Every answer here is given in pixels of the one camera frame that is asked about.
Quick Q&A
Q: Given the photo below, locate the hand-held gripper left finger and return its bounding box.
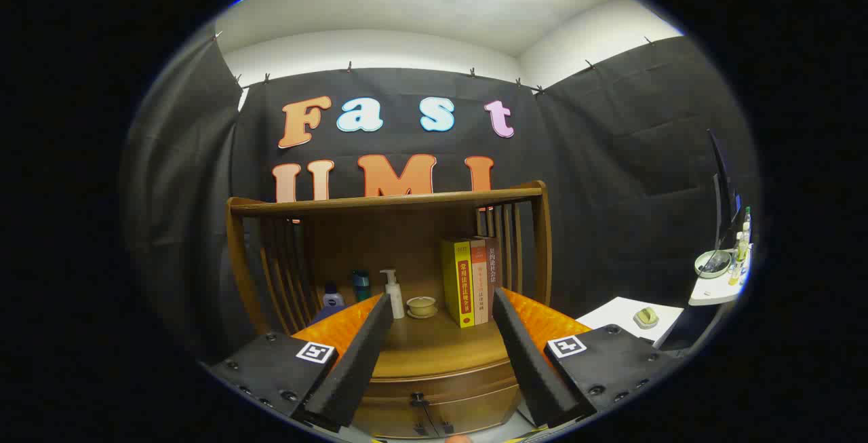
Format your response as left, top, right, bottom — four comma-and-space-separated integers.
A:
209, 292, 395, 434

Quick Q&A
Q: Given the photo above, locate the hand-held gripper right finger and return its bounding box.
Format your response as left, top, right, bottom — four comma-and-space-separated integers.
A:
491, 287, 679, 430

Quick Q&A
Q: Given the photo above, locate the wooden drawer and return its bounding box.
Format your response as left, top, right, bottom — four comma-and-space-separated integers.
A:
353, 360, 523, 430

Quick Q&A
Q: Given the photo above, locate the wooden countertop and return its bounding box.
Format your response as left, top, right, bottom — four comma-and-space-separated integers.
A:
370, 297, 516, 379

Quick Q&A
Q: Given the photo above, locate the white side cabinet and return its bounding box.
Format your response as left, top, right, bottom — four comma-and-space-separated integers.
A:
576, 297, 684, 342

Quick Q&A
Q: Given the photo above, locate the wooden cabinet with slatted shelf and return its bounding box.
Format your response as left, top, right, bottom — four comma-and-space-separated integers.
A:
226, 181, 553, 440

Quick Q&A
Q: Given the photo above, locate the white pump bottle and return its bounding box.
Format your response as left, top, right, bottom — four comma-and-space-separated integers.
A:
380, 269, 406, 320

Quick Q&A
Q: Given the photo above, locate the orange white book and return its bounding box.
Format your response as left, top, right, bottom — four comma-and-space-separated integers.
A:
469, 238, 490, 325

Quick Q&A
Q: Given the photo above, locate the brown book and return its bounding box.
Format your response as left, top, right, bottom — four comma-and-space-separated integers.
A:
483, 236, 502, 318

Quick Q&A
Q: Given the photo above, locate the yellow book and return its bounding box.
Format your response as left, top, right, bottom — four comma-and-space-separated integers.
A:
441, 238, 475, 328

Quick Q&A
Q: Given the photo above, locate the white desk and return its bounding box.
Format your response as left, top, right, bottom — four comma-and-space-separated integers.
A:
688, 270, 748, 307

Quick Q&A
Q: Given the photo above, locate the white bowl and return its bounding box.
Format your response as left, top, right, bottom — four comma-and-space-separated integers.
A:
694, 249, 733, 280

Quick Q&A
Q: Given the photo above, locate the dark computer monitor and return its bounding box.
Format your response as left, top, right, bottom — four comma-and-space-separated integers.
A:
707, 129, 743, 254

